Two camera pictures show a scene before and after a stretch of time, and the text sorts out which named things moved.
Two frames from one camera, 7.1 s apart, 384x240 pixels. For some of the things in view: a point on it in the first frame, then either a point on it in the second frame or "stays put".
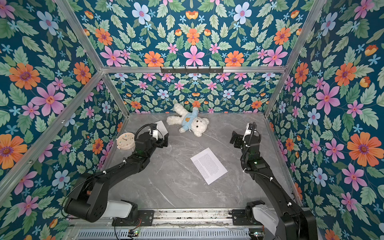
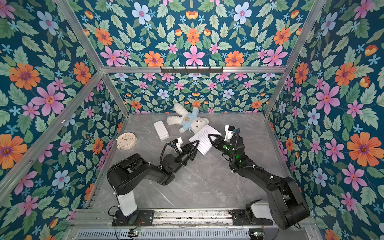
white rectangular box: x=161 y=129 stays put
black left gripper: x=159 y=144 to x=186 y=153
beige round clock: x=126 y=141 stays put
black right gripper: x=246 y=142 to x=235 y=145
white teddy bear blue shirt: x=190 y=122 stays put
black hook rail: x=192 y=70 stays put
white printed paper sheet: x=211 y=168 to x=205 y=143
